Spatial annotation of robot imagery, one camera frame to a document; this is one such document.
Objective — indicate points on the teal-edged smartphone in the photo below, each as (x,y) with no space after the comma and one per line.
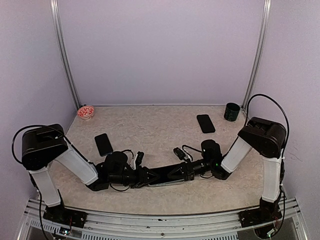
(163,171)

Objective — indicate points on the right aluminium frame post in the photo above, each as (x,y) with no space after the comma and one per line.
(258,52)

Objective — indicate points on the clear magsafe case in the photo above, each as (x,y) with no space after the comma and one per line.
(163,184)

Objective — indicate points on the front aluminium rail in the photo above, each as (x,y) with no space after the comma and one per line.
(101,225)

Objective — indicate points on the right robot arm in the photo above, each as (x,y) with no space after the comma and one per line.
(266,137)

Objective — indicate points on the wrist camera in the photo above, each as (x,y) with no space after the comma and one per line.
(182,155)
(137,160)

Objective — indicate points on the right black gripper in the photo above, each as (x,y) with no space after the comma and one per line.
(187,171)

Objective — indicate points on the red white patterned bowl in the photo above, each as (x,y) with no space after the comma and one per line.
(86,112)

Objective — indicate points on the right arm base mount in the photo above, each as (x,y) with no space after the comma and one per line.
(266,212)

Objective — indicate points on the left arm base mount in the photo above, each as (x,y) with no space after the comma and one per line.
(65,216)

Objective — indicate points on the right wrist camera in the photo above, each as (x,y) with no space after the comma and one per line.
(182,155)

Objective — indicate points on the aluminium frame post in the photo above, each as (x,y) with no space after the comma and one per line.
(54,5)
(258,52)

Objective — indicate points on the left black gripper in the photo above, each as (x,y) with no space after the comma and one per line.
(142,177)

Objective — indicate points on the dark green cup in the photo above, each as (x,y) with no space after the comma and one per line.
(231,112)

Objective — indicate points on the blue-edged smartphone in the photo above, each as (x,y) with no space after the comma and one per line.
(103,144)

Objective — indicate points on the left aluminium frame post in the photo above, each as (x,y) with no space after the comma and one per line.
(54,5)

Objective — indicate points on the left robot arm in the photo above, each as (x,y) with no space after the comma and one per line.
(46,150)

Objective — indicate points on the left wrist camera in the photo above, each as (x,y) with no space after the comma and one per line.
(137,160)

